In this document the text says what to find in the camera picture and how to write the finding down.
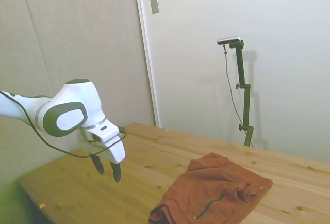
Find white door frame trim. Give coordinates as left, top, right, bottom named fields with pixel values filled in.
left=133, top=0, right=161, bottom=128

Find dark jointed camera stand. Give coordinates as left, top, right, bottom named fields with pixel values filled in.
left=228, top=40, right=255, bottom=147

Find rust orange shorts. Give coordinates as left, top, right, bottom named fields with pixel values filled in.
left=148, top=152, right=273, bottom=224

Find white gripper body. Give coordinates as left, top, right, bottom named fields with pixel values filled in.
left=79, top=130, right=127, bottom=164

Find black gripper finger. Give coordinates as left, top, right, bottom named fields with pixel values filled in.
left=109, top=161, right=122, bottom=183
left=90, top=154, right=105, bottom=175

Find grey camera on stand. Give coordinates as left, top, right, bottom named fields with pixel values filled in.
left=217, top=36, right=242, bottom=46

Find grey wall switch plate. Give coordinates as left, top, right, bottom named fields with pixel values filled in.
left=150, top=0, right=160, bottom=15

